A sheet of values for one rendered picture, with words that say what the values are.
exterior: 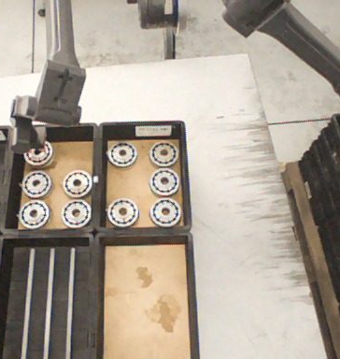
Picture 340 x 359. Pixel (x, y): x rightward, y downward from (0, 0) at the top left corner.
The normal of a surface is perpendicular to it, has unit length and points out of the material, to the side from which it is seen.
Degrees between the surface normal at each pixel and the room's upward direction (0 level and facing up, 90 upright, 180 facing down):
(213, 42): 0
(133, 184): 0
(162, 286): 0
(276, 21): 87
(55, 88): 67
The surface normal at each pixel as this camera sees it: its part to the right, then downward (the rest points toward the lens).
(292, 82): -0.03, -0.36
